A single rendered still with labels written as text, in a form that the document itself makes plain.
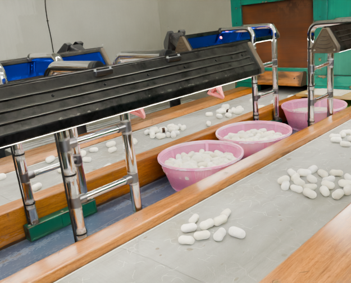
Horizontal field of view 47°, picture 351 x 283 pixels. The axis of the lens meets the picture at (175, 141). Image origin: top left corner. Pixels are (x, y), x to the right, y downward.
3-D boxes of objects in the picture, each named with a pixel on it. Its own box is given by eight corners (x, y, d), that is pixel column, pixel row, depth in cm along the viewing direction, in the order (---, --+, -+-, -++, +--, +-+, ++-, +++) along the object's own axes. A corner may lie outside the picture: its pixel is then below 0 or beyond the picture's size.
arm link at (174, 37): (204, 56, 187) (181, 24, 206) (186, 59, 184) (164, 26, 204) (201, 78, 195) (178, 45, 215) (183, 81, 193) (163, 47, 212)
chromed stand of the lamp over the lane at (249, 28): (220, 133, 176) (213, 28, 163) (247, 122, 189) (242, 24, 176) (256, 138, 163) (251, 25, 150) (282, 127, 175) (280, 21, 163)
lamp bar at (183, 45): (174, 55, 154) (172, 36, 152) (265, 38, 194) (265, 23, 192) (189, 55, 148) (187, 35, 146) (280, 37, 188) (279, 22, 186)
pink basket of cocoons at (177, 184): (143, 186, 127) (139, 158, 124) (199, 160, 144) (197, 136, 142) (206, 208, 108) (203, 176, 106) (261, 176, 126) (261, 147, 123)
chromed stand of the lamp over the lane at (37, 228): (1, 220, 113) (-39, 62, 100) (64, 195, 126) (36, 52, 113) (31, 242, 100) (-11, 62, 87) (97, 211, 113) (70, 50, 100)
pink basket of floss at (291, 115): (288, 136, 161) (288, 113, 159) (276, 120, 187) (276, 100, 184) (356, 131, 159) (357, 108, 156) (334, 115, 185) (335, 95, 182)
